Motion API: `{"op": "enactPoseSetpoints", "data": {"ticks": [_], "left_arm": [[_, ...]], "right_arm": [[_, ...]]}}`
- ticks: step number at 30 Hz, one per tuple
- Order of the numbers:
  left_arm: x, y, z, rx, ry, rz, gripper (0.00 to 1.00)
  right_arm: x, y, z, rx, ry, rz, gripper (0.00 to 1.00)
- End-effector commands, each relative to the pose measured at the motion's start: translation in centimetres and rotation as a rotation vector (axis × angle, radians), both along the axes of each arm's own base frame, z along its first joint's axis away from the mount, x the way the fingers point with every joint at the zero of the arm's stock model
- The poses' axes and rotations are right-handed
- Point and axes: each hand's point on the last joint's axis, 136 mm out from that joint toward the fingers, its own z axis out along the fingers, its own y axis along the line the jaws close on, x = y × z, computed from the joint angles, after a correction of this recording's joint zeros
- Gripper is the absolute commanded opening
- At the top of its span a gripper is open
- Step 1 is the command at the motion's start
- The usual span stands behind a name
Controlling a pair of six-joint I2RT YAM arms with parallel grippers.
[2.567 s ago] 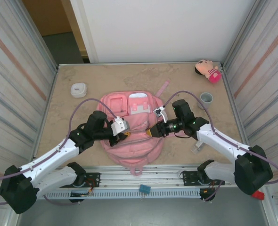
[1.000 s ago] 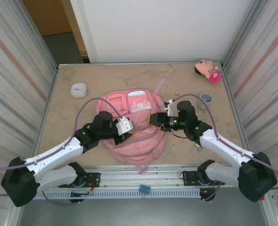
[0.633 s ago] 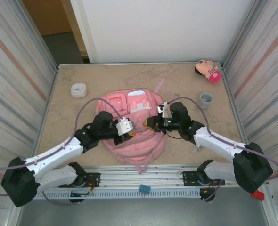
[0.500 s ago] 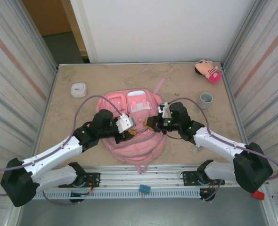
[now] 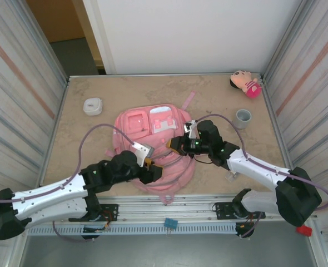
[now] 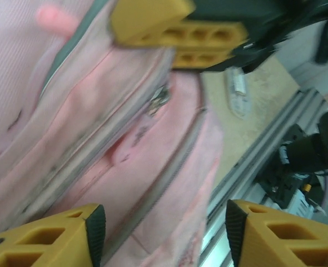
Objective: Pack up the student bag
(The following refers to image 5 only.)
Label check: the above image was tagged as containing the pink student backpack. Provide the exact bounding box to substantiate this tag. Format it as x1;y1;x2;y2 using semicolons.
105;91;197;205

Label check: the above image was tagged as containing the grey cup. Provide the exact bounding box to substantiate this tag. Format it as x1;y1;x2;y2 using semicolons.
235;108;252;130

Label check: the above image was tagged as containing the clear plastic eraser box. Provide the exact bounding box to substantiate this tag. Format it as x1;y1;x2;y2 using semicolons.
225;171;240;183

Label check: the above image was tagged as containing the blue connector block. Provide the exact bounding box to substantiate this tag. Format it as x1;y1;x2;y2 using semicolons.
163;217;178;230

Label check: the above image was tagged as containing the small white square box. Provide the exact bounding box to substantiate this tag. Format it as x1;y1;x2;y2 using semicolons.
83;97;104;117

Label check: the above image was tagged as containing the black power connector box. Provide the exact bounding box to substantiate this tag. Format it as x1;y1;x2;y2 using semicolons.
235;221;256;239
82;222;111;240

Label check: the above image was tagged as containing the pink plush doll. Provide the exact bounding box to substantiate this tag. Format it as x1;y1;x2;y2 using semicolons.
229;70;262;99

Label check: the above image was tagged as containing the red plastic block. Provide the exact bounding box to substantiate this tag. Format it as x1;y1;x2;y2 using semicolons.
296;225;312;238

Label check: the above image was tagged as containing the brown wooden door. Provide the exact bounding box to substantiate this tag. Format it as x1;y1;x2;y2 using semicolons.
27;0;105;68

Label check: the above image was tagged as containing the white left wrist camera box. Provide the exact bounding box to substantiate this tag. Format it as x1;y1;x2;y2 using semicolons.
132;141;155;168

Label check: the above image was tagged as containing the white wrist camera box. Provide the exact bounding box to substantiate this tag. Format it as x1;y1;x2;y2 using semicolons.
183;121;200;139
132;141;155;168

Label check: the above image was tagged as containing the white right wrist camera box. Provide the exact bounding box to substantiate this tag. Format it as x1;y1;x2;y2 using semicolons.
183;121;200;139

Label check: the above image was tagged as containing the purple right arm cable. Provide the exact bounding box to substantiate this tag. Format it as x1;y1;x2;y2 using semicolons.
193;113;328;239

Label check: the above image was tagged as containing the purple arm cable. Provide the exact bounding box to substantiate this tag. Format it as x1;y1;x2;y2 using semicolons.
193;113;328;239
0;123;137;243

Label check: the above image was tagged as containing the aluminium mounting rail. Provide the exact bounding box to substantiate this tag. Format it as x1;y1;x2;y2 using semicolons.
15;194;319;223

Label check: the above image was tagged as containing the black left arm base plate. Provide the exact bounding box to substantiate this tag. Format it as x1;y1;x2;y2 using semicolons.
91;204;119;223

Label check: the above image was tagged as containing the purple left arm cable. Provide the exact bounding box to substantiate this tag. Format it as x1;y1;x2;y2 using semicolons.
0;123;137;243

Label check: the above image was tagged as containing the white slotted cable duct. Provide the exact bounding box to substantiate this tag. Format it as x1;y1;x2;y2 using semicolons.
27;224;237;236

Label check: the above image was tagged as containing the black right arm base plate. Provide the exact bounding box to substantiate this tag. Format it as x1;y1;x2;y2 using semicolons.
214;202;266;220

